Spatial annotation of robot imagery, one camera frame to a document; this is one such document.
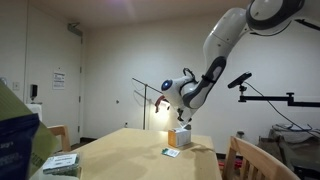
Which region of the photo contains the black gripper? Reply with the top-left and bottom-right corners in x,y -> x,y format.
176,107 -> 186,124

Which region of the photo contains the white Tazo tea box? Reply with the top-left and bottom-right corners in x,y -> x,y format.
167,127 -> 193,149

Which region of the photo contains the red object on floor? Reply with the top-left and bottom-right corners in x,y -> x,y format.
216,158 -> 242,171

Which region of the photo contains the blue cardboard box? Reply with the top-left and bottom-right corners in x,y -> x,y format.
0,79 -> 62,178

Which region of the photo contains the thin metal light stand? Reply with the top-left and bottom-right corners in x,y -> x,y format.
131,77 -> 160,131

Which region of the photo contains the white green Tazo tea packet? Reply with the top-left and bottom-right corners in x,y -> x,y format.
161,147 -> 181,159

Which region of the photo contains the wooden slatted chair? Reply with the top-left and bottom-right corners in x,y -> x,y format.
47,124 -> 72,153
222,135 -> 301,180

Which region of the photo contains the grey sofa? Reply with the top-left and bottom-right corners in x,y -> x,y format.
258,128 -> 320,180

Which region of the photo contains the paper notice on door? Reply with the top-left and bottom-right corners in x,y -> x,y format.
52,70 -> 67,91

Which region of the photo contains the white door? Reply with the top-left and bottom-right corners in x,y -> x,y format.
25,6 -> 84,148

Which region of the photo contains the clear plastic food container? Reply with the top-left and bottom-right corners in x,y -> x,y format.
41,152 -> 81,177

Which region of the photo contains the metal door closer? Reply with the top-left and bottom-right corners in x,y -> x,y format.
67,22 -> 84,38

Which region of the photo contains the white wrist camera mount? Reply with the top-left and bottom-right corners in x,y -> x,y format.
180,113 -> 194,130

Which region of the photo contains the black camera on boom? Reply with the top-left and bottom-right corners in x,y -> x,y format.
227,71 -> 253,90

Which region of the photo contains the black camera cable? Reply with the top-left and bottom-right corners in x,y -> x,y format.
244,81 -> 320,138

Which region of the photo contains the coiled cables bundle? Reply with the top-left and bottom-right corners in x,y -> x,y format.
270,123 -> 314,135

